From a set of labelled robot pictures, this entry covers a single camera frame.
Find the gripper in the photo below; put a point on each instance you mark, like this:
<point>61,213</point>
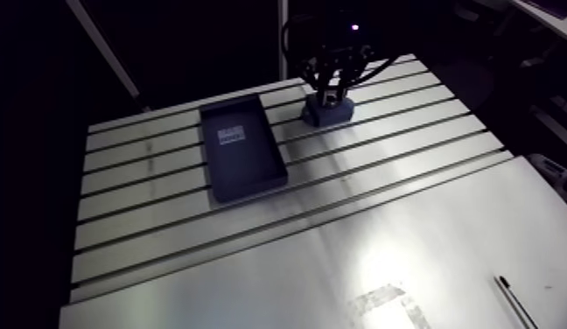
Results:
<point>341,39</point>

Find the steel bearing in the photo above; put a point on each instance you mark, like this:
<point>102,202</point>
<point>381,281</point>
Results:
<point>331,98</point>

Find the dark blue-grey housing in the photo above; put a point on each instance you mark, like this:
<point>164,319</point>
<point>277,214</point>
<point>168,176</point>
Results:
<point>328,115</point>

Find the dark blue-grey tray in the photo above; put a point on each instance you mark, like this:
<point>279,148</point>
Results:
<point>242,151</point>

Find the pale desk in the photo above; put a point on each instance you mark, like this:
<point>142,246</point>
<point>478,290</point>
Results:
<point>552,18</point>

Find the pale holed strip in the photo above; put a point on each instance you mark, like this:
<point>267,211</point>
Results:
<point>557,177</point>

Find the thin black rod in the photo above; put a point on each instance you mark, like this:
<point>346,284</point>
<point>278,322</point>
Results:
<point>515,301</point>

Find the pale upright post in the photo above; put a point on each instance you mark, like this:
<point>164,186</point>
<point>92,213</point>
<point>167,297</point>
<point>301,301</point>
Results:
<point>283,41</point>

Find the pale slanted post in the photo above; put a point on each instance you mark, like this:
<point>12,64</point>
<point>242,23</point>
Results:
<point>104,48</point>

